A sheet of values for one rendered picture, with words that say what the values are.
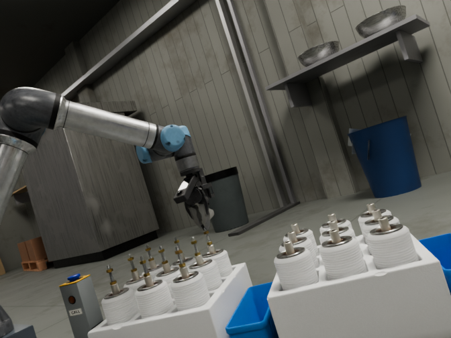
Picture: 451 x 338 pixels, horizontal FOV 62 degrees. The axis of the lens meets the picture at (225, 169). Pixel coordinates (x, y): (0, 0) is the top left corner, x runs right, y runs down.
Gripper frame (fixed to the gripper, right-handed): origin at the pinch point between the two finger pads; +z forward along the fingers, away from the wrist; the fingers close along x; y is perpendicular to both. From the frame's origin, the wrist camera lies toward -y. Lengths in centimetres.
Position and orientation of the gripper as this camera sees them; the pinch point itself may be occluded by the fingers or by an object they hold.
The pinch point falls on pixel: (203, 227)
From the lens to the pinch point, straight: 128.6
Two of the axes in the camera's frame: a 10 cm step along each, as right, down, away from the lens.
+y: 4.9, -1.3, 8.6
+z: 3.0, 9.5, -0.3
